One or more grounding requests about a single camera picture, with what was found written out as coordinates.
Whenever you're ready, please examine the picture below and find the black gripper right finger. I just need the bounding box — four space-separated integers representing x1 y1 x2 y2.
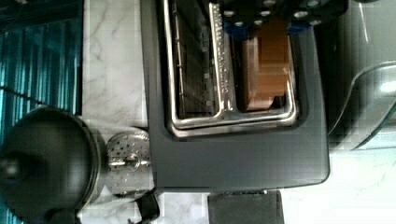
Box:
281 0 348 34

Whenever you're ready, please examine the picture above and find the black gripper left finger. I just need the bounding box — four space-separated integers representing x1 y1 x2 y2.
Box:
218 0 284 36

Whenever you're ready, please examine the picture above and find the brown wooden toast slice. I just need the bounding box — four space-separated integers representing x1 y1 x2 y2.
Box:
242 17 290 111

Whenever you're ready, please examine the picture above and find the stainless steel toaster oven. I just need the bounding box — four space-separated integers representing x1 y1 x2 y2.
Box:
314 0 396 150

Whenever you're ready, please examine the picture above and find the dark grey toaster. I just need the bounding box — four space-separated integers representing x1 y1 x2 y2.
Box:
141 0 330 224

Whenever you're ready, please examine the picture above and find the glass french press black lid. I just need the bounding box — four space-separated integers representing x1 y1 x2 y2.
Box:
0 105 162 224

